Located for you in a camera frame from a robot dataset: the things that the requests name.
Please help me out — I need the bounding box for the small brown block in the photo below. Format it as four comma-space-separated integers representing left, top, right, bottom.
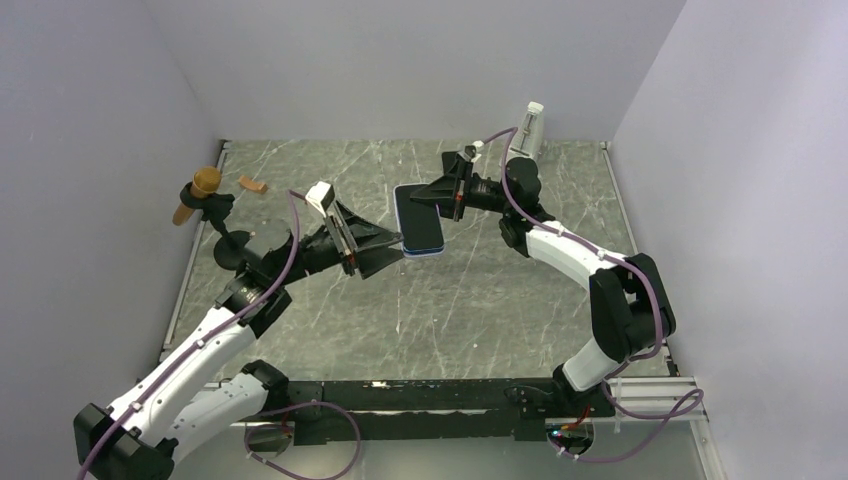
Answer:
238, 175, 269, 195

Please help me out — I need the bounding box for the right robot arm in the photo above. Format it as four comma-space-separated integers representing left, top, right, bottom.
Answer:
409, 151, 676, 416

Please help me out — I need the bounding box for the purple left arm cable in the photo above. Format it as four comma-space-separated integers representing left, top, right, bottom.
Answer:
76, 188, 364, 480

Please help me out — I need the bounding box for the lilac phone case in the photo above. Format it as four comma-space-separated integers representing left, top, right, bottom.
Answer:
392, 183, 446, 258

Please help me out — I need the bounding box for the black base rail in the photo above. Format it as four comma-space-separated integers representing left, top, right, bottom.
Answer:
286, 377, 615, 446

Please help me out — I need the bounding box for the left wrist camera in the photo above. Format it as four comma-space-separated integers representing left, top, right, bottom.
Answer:
305, 181, 335, 218

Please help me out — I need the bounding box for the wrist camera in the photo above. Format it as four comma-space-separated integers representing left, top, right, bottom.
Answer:
461, 140, 486, 163
305, 181, 335, 218

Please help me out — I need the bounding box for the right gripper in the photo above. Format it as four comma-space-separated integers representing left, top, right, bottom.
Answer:
409, 159, 513, 223

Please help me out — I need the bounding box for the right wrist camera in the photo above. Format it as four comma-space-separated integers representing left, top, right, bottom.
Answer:
461, 140, 486, 163

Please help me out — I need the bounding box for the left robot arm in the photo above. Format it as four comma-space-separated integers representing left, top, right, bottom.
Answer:
73, 202, 402, 479

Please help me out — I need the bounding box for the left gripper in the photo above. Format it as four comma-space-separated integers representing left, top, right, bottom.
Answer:
275, 199, 404, 287

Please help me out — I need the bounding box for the white metronome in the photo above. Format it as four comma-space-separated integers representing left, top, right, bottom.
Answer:
507, 101, 545, 160

